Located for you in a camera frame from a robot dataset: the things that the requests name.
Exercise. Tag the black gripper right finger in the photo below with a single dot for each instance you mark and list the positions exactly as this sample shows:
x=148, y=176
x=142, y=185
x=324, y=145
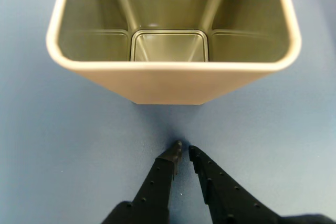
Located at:
x=225, y=195

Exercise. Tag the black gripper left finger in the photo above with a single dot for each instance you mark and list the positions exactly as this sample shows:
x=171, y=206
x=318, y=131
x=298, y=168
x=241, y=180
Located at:
x=153, y=190

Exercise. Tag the square beige metal tin container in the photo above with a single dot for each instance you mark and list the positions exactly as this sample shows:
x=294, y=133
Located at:
x=173, y=37

